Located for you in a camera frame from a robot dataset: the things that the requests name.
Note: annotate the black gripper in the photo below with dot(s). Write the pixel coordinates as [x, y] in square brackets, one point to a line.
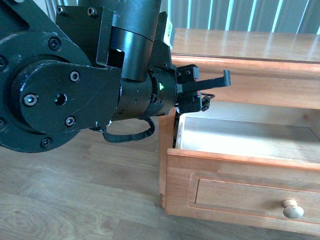
[189, 97]

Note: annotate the wooden top drawer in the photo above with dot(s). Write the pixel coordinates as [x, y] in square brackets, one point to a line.
[241, 172]

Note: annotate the round wooden drawer knob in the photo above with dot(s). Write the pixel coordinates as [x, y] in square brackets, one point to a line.
[291, 210]

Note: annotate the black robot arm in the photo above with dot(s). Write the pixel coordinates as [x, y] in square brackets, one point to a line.
[103, 65]

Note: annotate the wooden drawer cabinet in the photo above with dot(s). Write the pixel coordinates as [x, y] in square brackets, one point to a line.
[275, 79]

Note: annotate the grey striped curtain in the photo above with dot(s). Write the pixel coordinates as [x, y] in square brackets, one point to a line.
[270, 16]

